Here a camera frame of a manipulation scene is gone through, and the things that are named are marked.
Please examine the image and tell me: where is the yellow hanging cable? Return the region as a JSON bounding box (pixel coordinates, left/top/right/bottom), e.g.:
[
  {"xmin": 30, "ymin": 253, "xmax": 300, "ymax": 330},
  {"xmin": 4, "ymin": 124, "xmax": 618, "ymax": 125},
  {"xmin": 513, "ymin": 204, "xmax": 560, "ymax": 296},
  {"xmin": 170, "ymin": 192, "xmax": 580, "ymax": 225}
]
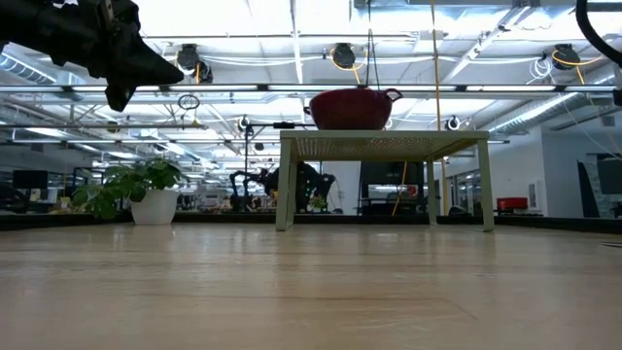
[{"xmin": 429, "ymin": 0, "xmax": 444, "ymax": 131}]

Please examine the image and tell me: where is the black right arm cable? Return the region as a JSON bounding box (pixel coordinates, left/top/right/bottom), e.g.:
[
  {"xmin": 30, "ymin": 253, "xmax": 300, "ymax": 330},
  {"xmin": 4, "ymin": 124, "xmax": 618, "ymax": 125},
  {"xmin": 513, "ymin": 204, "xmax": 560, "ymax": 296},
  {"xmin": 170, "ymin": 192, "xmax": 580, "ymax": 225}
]
[{"xmin": 575, "ymin": 0, "xmax": 622, "ymax": 67}]

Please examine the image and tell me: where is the pale green perforated riser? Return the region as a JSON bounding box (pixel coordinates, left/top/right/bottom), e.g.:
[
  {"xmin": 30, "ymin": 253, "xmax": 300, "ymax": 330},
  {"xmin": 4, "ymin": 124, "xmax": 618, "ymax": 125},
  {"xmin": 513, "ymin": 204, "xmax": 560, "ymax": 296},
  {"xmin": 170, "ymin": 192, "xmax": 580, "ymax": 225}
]
[{"xmin": 275, "ymin": 129, "xmax": 496, "ymax": 232}]

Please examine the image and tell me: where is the dark computer monitor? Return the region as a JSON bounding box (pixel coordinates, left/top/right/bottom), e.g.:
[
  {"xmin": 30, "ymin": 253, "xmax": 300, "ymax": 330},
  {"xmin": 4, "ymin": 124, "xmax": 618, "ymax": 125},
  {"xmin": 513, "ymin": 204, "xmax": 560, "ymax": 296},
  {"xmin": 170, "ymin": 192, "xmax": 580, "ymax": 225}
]
[
  {"xmin": 12, "ymin": 168, "xmax": 50, "ymax": 192},
  {"xmin": 596, "ymin": 157, "xmax": 622, "ymax": 196}
]

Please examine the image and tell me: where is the black boom stand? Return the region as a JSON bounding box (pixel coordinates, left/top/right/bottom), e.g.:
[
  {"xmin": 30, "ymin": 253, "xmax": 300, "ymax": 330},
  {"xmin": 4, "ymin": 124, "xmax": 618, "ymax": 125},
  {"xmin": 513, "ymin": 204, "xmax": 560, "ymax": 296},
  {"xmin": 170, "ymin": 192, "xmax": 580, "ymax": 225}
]
[{"xmin": 236, "ymin": 115, "xmax": 325, "ymax": 195}]

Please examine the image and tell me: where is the red box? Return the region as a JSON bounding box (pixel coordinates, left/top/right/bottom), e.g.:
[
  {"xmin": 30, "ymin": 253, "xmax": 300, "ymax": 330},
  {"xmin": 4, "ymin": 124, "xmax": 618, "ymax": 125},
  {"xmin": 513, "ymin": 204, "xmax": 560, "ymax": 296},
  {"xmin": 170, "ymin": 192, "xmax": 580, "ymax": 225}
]
[{"xmin": 496, "ymin": 196, "xmax": 530, "ymax": 213}]

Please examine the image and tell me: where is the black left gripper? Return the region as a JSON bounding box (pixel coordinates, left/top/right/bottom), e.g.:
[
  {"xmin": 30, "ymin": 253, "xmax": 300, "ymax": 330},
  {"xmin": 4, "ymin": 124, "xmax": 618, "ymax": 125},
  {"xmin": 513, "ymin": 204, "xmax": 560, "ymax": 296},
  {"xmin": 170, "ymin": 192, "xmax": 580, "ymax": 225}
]
[{"xmin": 51, "ymin": 0, "xmax": 185, "ymax": 113}]

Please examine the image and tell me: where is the maroon plastic colander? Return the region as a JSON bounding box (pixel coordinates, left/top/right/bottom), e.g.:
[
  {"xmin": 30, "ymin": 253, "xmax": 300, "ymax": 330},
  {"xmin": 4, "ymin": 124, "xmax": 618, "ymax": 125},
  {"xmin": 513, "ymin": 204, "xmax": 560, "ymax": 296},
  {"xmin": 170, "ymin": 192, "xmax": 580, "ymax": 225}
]
[{"xmin": 304, "ymin": 87, "xmax": 404, "ymax": 131}]

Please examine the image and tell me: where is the black equipment cabinet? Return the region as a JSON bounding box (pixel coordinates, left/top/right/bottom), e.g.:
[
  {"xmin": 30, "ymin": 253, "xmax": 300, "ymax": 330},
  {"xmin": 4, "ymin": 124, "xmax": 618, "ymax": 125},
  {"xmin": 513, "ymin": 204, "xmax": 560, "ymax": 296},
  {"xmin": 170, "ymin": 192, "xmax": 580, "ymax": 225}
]
[{"xmin": 360, "ymin": 160, "xmax": 425, "ymax": 218}]

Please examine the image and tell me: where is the green plant in white pot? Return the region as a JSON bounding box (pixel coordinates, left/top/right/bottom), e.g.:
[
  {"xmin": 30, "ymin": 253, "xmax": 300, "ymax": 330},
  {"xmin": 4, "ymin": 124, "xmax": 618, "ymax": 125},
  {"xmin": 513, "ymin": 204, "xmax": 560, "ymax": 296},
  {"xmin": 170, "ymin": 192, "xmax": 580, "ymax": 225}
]
[{"xmin": 71, "ymin": 157, "xmax": 184, "ymax": 226}]

